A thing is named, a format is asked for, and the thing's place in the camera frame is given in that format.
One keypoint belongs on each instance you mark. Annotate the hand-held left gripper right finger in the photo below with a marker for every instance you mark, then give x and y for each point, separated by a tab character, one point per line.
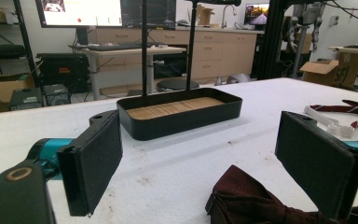
317	165

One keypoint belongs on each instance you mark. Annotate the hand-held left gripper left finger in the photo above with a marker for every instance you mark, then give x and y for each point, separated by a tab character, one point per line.
90	165

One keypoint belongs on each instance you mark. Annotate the dark red tie with clip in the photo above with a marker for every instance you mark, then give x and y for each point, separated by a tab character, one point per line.
357	109

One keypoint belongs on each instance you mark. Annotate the dark red cloth tie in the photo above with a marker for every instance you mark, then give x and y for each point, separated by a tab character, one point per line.
245	196

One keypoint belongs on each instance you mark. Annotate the black rack with wooden base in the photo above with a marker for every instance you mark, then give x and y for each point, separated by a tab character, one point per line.
180	124

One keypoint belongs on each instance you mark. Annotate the black computer tower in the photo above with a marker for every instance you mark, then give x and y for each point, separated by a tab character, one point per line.
56	95
24	99

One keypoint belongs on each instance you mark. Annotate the white table mat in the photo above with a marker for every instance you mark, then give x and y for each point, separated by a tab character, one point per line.
183	161

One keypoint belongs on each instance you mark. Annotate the open cardboard box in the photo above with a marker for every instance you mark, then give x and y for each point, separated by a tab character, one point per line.
338	73

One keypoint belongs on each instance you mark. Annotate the black hard case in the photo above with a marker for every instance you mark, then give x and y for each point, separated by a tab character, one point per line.
63	67

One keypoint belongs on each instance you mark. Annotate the large flat cardboard box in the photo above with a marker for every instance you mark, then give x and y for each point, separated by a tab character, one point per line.
0	90

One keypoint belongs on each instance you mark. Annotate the black round stool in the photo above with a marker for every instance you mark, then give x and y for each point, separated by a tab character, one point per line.
175	84

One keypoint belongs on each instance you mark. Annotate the black keyboard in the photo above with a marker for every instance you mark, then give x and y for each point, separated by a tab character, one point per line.
115	47

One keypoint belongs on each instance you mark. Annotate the light wooden desk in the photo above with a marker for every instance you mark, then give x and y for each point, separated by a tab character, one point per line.
130	51

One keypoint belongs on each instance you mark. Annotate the black bag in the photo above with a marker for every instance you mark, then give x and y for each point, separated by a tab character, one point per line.
9	51

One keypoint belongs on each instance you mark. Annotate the black metal shelf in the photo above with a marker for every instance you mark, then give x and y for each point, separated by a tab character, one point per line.
24	37

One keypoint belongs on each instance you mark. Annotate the wooden drawer cabinet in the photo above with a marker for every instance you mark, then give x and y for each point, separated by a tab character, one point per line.
223	49

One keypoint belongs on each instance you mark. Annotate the large bright monitor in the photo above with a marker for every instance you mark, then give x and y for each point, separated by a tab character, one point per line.
80	12

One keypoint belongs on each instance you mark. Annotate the small colourful monitor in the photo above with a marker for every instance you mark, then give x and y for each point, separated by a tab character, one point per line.
256	14

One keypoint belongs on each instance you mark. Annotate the dark monitor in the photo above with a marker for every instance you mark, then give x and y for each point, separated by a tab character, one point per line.
158	14

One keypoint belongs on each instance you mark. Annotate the metal faucet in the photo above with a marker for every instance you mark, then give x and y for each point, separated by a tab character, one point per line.
223	18

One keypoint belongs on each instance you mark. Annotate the small cardboard box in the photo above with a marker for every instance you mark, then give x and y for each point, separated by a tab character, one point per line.
205	15

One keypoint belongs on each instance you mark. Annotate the black metal frame stand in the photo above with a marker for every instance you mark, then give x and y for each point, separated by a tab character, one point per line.
272	40

